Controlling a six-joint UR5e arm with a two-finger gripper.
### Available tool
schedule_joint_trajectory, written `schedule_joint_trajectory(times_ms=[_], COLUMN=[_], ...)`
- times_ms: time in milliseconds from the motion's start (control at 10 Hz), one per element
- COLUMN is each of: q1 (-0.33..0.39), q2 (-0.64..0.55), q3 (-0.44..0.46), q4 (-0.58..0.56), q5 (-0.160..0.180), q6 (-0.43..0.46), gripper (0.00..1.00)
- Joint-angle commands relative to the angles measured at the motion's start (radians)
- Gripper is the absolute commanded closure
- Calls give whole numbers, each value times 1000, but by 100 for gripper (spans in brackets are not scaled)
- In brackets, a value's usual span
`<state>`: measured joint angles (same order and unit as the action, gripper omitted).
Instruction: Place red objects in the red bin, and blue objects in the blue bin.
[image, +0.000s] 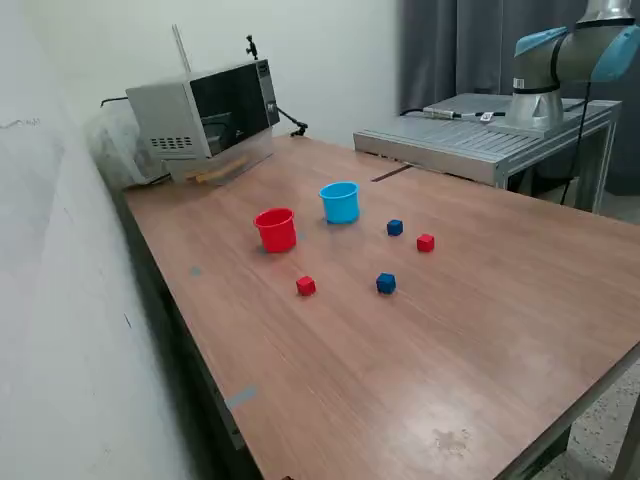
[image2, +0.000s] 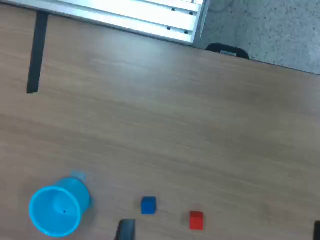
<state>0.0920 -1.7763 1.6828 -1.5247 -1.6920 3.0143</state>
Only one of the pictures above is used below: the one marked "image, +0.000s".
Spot silver microwave oven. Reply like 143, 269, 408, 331
124, 58, 282, 162

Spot translucent plastic bag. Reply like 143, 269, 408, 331
82, 107, 174, 191

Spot red plastic cup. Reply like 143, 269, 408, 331
252, 207, 298, 254

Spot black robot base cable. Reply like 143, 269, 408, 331
558, 79, 595, 207

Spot thin white rod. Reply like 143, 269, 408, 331
171, 23, 193, 75

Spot aluminium robot mounting table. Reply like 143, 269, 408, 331
353, 93, 623, 215

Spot wooden stick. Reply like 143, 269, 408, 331
195, 164, 241, 184
184, 155, 250, 180

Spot dark table frame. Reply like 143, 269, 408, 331
112, 187, 291, 480

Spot long blue tape strip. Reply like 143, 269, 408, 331
223, 384, 259, 411

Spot dark metal strip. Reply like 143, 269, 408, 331
371, 165, 415, 183

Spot blue plastic cup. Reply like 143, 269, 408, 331
318, 181, 361, 225

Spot silver metal cylinder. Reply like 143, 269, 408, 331
422, 105, 464, 120

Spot clear plastic container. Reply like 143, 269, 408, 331
162, 127, 277, 188

